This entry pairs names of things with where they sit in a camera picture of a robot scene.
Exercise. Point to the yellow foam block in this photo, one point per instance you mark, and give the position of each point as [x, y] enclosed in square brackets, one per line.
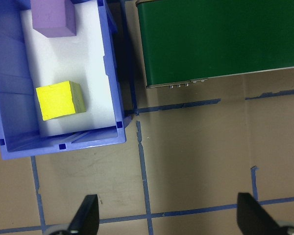
[56, 100]

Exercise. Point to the purple foam block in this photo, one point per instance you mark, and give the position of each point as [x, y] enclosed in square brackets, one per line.
[51, 17]

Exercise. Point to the white foam pad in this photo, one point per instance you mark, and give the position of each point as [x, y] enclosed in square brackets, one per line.
[88, 73]

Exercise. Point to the blue plastic storage bin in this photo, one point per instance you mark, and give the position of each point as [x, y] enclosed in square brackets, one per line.
[9, 73]

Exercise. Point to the green conveyor belt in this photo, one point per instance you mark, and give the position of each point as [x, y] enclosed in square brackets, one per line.
[210, 36]

